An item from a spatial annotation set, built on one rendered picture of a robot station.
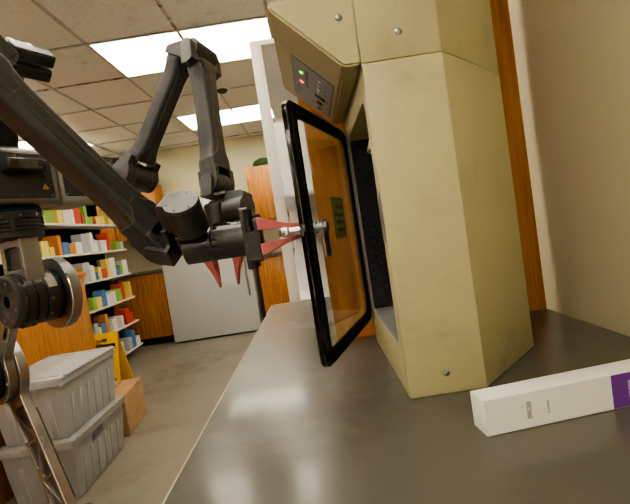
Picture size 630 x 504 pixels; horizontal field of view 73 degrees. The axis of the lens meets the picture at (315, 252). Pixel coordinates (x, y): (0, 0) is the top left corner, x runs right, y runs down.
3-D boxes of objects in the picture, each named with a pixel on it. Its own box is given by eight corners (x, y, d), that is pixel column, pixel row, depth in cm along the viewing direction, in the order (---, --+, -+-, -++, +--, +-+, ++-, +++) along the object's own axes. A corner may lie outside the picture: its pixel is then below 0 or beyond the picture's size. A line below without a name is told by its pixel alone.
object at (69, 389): (125, 394, 276) (116, 344, 274) (73, 440, 216) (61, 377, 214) (62, 404, 276) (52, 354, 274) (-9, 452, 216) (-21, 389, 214)
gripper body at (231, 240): (249, 206, 69) (204, 213, 69) (259, 268, 69) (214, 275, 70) (255, 208, 75) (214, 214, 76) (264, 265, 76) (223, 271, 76)
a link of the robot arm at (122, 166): (194, 48, 125) (166, 28, 116) (224, 56, 118) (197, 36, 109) (138, 188, 130) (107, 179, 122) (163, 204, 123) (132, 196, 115)
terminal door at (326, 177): (371, 319, 91) (343, 131, 89) (326, 371, 62) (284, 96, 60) (368, 319, 91) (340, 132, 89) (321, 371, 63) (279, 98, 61)
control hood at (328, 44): (344, 123, 90) (337, 75, 89) (361, 63, 58) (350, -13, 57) (290, 131, 90) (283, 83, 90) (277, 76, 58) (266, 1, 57)
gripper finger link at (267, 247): (299, 205, 69) (242, 214, 69) (306, 249, 69) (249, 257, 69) (301, 207, 75) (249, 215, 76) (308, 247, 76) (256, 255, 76)
